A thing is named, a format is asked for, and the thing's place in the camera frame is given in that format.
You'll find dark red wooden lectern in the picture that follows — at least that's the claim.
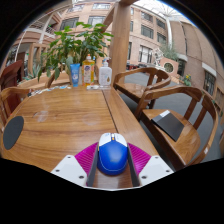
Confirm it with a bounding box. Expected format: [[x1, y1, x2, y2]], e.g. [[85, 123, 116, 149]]
[[0, 59, 25, 91]]

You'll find green potted plant, white pot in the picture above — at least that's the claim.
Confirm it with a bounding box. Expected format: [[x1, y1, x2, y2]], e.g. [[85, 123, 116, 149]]
[[37, 21, 114, 84]]

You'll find black notebook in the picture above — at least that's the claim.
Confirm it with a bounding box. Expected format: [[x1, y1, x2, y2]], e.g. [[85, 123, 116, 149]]
[[151, 109, 185, 142]]

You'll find blue tube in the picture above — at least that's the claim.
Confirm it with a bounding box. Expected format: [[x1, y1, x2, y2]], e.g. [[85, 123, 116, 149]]
[[69, 63, 82, 88]]

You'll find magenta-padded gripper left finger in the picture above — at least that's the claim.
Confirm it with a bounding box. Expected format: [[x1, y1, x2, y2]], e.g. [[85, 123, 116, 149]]
[[50, 142, 100, 188]]

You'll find wooden armchair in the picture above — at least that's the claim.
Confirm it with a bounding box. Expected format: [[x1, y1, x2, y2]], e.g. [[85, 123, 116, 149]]
[[112, 66, 172, 104], [134, 85, 219, 172], [44, 68, 73, 89], [0, 86, 33, 128]]

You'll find yellow liquid bottle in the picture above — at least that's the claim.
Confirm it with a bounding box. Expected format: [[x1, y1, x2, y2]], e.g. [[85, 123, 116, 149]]
[[81, 53, 96, 87]]

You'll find blue and white computer mouse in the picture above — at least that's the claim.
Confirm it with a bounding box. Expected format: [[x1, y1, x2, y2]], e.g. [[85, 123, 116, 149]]
[[96, 132, 130, 177]]

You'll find round dark grey mouse pad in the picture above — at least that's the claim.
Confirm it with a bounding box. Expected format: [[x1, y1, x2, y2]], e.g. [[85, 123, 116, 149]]
[[2, 115, 25, 151]]

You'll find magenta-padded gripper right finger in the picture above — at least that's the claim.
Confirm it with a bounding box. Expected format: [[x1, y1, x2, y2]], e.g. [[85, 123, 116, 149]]
[[126, 142, 175, 188]]

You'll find wooden pillar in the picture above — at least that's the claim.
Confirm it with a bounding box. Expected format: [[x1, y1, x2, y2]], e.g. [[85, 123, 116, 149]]
[[101, 0, 139, 84]]

